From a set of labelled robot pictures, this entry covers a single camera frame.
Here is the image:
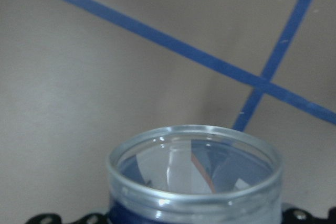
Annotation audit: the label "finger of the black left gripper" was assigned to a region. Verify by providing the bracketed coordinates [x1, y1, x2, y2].
[281, 203, 335, 224]
[26, 212, 109, 224]

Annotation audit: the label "clear tennis ball can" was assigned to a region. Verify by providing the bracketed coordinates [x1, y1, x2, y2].
[107, 125, 282, 223]

